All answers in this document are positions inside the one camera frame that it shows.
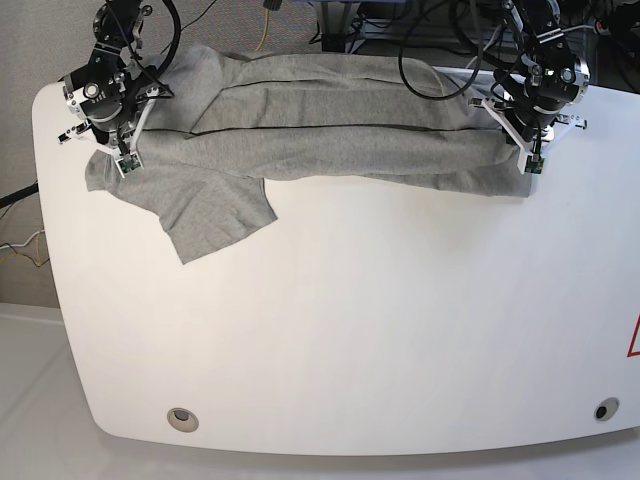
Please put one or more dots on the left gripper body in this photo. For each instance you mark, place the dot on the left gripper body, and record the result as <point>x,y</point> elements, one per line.
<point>534,133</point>

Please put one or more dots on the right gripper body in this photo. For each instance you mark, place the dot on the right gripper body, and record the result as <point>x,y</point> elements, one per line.
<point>117,134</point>

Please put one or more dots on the grey T-shirt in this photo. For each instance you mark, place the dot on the grey T-shirt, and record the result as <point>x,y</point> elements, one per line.
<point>237,122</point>

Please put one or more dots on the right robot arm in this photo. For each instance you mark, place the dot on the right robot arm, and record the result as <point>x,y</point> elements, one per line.
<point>114,93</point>

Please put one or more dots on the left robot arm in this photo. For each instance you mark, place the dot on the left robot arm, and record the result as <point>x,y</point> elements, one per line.
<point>529,93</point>

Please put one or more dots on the red triangle sticker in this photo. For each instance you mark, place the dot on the red triangle sticker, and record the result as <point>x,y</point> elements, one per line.
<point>634,348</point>

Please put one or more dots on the grey table grommet hole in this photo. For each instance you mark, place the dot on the grey table grommet hole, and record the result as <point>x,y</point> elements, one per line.
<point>182,420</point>

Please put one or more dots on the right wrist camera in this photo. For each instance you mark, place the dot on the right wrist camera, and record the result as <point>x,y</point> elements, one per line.
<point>128,163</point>

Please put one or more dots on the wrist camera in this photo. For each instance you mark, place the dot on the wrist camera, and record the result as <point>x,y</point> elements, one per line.
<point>128,163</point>
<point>530,162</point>

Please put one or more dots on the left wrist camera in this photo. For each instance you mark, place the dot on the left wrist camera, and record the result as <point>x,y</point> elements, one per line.
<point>530,162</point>

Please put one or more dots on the aluminium frame rail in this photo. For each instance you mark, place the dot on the aluminium frame rail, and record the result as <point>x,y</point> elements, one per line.
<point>370,33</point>

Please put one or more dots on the black table leg post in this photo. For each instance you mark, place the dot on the black table leg post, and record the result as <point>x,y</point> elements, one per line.
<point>333,42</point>

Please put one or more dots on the black table mount hole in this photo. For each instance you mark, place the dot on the black table mount hole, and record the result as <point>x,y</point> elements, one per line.
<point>606,409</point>

